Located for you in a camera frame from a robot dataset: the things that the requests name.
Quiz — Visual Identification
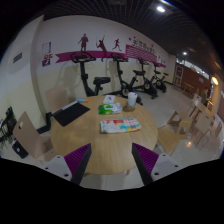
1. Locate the black exercise bike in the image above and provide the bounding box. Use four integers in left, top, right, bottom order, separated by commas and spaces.
153, 62, 168, 93
107, 52, 144, 106
134, 57, 157, 99
70, 51, 111, 97

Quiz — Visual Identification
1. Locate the wooden chair far right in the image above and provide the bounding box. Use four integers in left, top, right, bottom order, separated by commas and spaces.
194, 112, 213, 144

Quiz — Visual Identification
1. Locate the black laptop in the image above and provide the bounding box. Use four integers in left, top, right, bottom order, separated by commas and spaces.
53, 101, 89, 127

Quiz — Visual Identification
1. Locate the wooden chair left front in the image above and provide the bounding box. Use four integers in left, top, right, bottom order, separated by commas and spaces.
13, 112, 57, 161

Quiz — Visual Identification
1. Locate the wooden chair behind table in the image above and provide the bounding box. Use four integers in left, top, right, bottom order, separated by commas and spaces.
45, 85, 68, 113

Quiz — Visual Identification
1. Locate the round wooden table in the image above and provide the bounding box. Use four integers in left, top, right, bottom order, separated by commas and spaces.
50, 96, 158, 175

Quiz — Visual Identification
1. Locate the black exercise bike far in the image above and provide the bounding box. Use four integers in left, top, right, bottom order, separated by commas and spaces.
153, 62, 168, 93

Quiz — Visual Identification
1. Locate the rectangular wooden table right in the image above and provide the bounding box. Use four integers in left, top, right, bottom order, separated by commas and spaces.
191, 99, 214, 117

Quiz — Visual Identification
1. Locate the white tissue box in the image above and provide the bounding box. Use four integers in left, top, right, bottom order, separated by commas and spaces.
103, 95, 115, 104

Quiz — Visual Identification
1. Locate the green wet wipes pack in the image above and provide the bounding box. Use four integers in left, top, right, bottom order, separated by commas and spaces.
98, 103, 122, 115

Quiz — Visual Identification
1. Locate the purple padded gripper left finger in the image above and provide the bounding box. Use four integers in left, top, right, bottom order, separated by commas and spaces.
42, 143, 93, 186

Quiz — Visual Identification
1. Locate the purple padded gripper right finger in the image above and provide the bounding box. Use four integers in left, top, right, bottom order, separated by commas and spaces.
131, 142, 181, 186

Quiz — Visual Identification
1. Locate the white paper roll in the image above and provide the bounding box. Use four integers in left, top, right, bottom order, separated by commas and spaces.
128, 92, 137, 107

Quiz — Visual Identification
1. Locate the magenta sports wall banner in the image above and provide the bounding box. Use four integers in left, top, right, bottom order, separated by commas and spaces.
57, 45, 166, 67

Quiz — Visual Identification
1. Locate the blue orange marker pen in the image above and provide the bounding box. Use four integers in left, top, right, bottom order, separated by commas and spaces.
76, 98, 89, 103

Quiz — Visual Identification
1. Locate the black exercise bike left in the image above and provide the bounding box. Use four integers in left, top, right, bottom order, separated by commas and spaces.
70, 51, 111, 97

